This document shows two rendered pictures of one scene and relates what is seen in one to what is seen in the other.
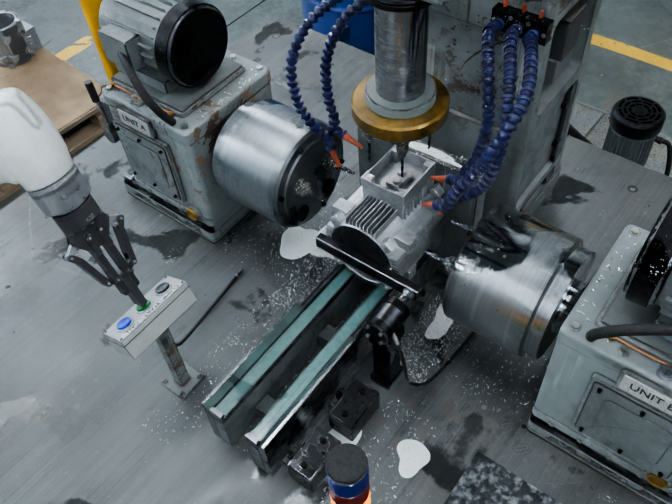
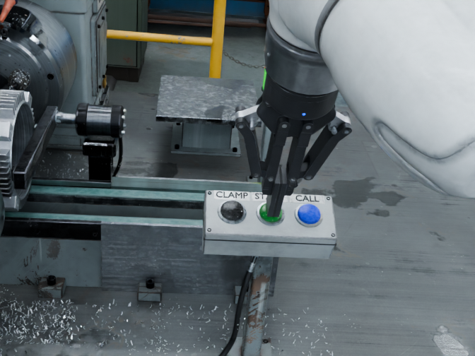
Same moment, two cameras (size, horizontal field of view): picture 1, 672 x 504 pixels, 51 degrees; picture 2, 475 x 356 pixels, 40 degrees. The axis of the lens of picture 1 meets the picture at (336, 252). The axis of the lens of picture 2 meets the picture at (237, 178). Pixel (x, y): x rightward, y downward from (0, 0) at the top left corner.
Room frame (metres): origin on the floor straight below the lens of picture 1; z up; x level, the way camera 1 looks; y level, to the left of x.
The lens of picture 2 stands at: (1.36, 0.83, 1.50)
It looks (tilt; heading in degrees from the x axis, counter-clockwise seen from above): 28 degrees down; 223
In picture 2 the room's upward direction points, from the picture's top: 6 degrees clockwise
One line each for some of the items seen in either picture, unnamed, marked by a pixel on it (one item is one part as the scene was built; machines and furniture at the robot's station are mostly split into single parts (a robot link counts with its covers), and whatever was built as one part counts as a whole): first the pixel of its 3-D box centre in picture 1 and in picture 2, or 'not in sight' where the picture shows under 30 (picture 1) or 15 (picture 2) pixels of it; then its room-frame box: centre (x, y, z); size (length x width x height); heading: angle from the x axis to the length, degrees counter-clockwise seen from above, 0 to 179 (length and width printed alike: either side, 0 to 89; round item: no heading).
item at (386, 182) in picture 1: (398, 182); not in sight; (1.03, -0.14, 1.11); 0.12 x 0.11 x 0.07; 139
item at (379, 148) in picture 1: (426, 194); not in sight; (1.11, -0.22, 0.97); 0.30 x 0.11 x 0.34; 49
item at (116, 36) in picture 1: (155, 79); not in sight; (1.39, 0.38, 1.16); 0.33 x 0.26 x 0.42; 49
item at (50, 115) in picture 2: (366, 266); (39, 143); (0.89, -0.06, 1.01); 0.26 x 0.04 x 0.03; 49
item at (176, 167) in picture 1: (193, 133); not in sight; (1.39, 0.33, 0.99); 0.35 x 0.31 x 0.37; 49
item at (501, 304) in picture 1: (529, 287); (10, 64); (0.78, -0.36, 1.04); 0.41 x 0.25 x 0.25; 49
